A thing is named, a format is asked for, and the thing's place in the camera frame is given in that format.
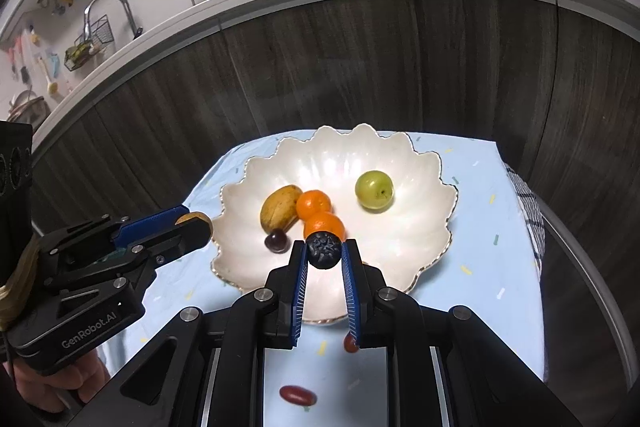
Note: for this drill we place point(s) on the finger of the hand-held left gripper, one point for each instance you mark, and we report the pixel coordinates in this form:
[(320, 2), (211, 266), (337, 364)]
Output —
[(150, 219), (185, 237)]

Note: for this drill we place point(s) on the orange tangerine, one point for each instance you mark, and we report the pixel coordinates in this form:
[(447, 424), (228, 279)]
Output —
[(325, 224), (314, 204)]

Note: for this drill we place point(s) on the hanging kitchen utensils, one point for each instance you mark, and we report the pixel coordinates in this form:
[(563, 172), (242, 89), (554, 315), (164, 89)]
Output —
[(35, 62)]

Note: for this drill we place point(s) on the green round fruit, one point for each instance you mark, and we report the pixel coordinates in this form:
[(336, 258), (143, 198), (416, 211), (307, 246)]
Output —
[(374, 190)]

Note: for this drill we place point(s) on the light blue speckled tablecloth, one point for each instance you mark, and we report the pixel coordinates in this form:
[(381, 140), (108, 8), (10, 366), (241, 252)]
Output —
[(475, 257)]

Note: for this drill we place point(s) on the dark blue berry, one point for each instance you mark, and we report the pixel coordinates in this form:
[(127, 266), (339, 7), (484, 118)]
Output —
[(324, 249)]

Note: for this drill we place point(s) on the small red fruit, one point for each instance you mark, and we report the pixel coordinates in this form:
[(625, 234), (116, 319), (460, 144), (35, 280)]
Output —
[(349, 344)]

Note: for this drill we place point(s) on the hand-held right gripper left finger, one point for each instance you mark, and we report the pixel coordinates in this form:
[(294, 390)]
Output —
[(300, 287)]

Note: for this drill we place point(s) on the black and white checked cloth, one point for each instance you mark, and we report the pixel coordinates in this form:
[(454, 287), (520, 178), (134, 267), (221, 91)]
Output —
[(527, 207)]

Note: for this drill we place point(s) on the dark red cherry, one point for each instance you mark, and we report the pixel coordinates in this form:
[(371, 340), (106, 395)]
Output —
[(276, 242)]

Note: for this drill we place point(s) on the red oval date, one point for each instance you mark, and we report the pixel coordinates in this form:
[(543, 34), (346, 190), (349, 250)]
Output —
[(297, 395)]

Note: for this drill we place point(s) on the kitchen counter with dark cabinets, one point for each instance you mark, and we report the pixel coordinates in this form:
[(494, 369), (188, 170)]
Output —
[(300, 57)]

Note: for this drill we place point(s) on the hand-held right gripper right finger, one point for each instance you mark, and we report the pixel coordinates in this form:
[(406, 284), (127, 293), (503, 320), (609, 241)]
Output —
[(350, 292)]

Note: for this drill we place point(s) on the yellow mango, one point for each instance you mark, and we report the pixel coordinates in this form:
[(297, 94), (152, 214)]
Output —
[(277, 209)]

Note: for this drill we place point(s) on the person's left hand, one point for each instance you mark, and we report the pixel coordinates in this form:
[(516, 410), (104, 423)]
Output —
[(45, 387)]

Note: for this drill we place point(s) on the white scalloped bowl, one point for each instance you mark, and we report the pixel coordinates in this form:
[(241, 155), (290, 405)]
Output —
[(400, 247)]

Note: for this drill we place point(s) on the yellow-brown small fruit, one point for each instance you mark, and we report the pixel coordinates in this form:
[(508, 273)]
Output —
[(192, 217)]

